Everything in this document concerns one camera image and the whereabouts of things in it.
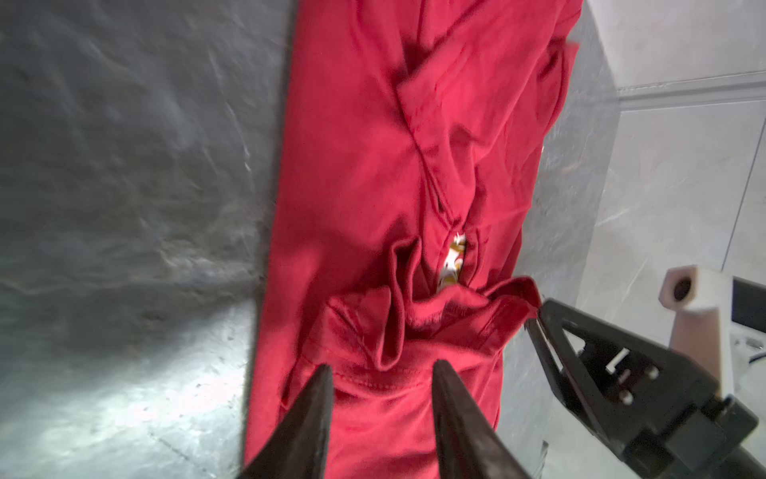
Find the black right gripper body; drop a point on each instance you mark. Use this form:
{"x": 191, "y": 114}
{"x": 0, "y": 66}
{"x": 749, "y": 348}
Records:
{"x": 701, "y": 443}

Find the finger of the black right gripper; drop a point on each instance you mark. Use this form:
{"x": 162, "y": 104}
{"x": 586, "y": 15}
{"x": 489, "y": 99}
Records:
{"x": 553, "y": 367}
{"x": 623, "y": 383}

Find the dark red printed t-shirt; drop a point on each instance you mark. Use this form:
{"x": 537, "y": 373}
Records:
{"x": 412, "y": 142}

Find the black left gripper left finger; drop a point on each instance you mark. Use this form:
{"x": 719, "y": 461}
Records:
{"x": 299, "y": 446}

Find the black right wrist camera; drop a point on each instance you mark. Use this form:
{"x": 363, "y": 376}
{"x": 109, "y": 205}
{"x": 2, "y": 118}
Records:
{"x": 719, "y": 322}

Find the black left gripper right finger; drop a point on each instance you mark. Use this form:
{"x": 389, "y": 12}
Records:
{"x": 466, "y": 444}

